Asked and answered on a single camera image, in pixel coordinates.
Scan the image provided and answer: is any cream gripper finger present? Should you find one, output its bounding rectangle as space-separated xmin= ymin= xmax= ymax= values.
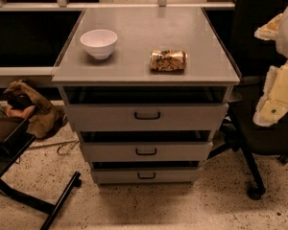
xmin=254 ymin=13 xmax=282 ymax=40
xmin=252 ymin=61 xmax=288 ymax=127

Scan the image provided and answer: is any grey bottom drawer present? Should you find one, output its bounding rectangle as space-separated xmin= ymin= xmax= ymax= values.
xmin=91 ymin=169 xmax=200 ymax=185

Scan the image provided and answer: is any grey drawer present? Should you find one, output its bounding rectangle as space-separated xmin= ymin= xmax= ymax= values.
xmin=65 ymin=103 xmax=228 ymax=131
xmin=81 ymin=142 xmax=212 ymax=162
xmin=91 ymin=169 xmax=200 ymax=185

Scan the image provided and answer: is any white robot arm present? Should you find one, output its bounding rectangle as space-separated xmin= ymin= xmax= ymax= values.
xmin=252 ymin=7 xmax=288 ymax=127

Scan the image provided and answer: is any grey top drawer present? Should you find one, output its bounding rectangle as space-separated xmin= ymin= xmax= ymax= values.
xmin=65 ymin=103 xmax=228 ymax=131

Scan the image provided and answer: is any grey drawer cabinet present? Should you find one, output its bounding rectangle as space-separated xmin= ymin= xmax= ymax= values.
xmin=53 ymin=7 xmax=239 ymax=171

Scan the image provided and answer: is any grey middle drawer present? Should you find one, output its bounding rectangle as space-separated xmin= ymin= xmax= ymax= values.
xmin=81 ymin=142 xmax=212 ymax=162

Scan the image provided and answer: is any black office chair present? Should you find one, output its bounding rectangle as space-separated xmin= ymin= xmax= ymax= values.
xmin=209 ymin=0 xmax=288 ymax=199

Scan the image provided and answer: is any crushed golden can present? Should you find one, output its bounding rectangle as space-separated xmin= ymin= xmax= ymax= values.
xmin=150 ymin=50 xmax=187 ymax=72

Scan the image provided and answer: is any white ceramic bowl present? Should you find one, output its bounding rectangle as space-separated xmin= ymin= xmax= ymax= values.
xmin=80 ymin=29 xmax=118 ymax=59

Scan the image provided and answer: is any metal hook on floor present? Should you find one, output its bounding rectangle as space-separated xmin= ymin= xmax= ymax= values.
xmin=57 ymin=142 xmax=78 ymax=156

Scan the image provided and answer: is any brown crumpled cloth bag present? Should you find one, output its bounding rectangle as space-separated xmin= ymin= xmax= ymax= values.
xmin=4 ymin=80 xmax=63 ymax=139

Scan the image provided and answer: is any grey side desk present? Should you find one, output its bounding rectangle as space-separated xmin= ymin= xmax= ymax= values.
xmin=0 ymin=7 xmax=84 ymax=87

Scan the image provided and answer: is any black table stand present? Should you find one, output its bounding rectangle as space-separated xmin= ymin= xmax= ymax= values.
xmin=0 ymin=118 xmax=82 ymax=230

